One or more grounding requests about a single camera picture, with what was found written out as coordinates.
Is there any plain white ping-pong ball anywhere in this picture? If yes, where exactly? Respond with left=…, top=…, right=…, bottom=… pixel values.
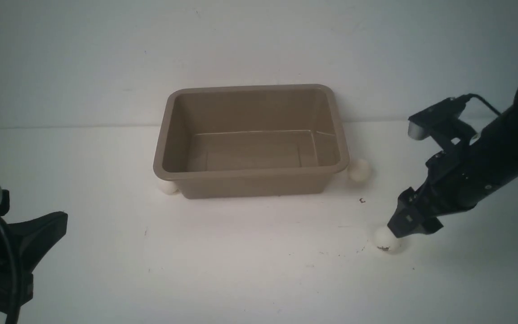
left=347, top=159, right=371, bottom=183

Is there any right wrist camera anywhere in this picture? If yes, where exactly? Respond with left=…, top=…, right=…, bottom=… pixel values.
left=407, top=95, right=477, bottom=153

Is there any white ping-pong ball with logo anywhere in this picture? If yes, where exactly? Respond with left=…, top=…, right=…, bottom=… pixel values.
left=372, top=225, right=402, bottom=253

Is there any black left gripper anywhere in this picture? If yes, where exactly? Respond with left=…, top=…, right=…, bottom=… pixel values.
left=0, top=211, right=68, bottom=313

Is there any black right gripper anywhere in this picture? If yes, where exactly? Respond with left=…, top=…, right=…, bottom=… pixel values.
left=387, top=146, right=500, bottom=238

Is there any white ping-pong ball left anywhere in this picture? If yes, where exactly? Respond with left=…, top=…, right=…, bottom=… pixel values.
left=157, top=179, right=179, bottom=195

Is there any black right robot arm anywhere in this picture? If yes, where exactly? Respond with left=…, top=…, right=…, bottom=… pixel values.
left=387, top=88, right=518, bottom=238

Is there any brown plastic bin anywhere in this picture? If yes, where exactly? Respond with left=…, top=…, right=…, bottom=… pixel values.
left=153, top=84, right=350, bottom=199

